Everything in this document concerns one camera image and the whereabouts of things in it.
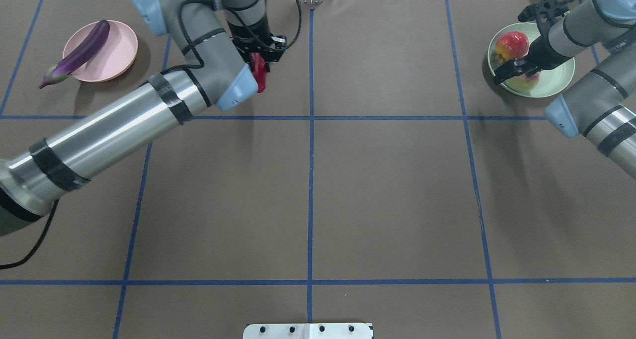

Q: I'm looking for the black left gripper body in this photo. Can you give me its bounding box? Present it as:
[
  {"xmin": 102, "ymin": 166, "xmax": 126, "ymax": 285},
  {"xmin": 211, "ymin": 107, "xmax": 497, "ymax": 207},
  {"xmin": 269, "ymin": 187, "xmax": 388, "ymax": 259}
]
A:
[{"xmin": 234, "ymin": 24, "xmax": 289, "ymax": 66}]

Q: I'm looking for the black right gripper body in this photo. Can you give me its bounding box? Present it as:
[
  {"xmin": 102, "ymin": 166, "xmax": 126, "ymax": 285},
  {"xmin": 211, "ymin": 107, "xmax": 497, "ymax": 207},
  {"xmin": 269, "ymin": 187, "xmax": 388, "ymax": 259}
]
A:
[{"xmin": 518, "ymin": 0, "xmax": 572, "ymax": 74}]

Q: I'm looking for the red yellow pomegranate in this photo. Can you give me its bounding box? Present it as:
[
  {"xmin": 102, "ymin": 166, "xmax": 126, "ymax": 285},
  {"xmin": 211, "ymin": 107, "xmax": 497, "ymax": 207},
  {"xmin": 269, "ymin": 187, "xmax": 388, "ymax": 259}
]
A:
[{"xmin": 493, "ymin": 31, "xmax": 530, "ymax": 63}]

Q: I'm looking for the red chili pepper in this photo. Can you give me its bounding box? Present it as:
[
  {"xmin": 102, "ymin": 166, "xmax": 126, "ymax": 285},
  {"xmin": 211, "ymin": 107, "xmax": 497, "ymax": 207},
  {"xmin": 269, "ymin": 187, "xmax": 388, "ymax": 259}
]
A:
[{"xmin": 248, "ymin": 52, "xmax": 268, "ymax": 93}]

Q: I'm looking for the purple eggplant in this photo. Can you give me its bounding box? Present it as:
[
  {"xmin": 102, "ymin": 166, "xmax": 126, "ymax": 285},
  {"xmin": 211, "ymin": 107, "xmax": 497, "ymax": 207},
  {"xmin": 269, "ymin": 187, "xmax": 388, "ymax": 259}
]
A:
[{"xmin": 38, "ymin": 19, "xmax": 110, "ymax": 89}]

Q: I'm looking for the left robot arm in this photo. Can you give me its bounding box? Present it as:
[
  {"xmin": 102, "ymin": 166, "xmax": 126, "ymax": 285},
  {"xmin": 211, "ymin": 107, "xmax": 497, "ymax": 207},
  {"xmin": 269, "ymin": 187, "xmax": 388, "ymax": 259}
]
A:
[{"xmin": 1, "ymin": 0, "xmax": 286, "ymax": 236}]

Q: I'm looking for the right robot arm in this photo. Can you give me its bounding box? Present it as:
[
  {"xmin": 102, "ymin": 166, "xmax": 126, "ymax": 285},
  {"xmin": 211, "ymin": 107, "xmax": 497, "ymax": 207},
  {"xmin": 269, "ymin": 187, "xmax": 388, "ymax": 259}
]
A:
[{"xmin": 493, "ymin": 0, "xmax": 636, "ymax": 177}]

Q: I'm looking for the green plate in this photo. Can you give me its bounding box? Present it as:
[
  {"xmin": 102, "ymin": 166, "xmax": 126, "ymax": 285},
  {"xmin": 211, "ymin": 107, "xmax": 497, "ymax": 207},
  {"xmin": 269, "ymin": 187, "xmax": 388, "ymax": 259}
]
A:
[{"xmin": 487, "ymin": 22, "xmax": 575, "ymax": 98}]

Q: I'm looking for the pink plate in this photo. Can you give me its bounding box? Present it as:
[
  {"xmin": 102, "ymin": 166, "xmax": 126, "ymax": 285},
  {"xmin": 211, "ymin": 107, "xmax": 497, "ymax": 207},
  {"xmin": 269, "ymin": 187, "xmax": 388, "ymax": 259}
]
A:
[{"xmin": 62, "ymin": 20, "xmax": 139, "ymax": 83}]

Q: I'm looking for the white mounting bracket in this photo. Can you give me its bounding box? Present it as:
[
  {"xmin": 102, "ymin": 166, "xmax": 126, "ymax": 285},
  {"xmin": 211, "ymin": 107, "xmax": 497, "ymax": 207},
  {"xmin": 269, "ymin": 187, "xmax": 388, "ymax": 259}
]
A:
[{"xmin": 242, "ymin": 323, "xmax": 375, "ymax": 339}]

